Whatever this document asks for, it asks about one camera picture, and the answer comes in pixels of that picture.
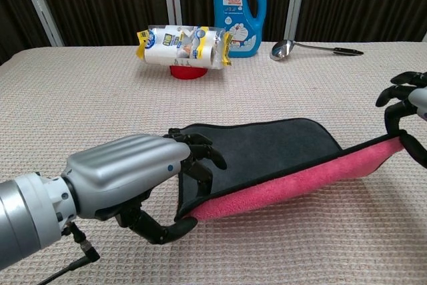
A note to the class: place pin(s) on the beige woven tablecloth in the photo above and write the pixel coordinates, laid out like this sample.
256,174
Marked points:
83,104

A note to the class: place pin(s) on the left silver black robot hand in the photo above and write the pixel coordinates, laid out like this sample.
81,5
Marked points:
123,168

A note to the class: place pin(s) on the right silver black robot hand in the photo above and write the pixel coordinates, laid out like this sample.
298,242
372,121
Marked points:
418,101

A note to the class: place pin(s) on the red and black cloth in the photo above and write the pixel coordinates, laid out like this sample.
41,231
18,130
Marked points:
267,145

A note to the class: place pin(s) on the blue detergent pump bottle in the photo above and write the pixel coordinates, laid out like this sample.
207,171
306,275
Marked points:
238,31

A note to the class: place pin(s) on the red plastic bowl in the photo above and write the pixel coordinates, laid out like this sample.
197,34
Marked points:
187,73

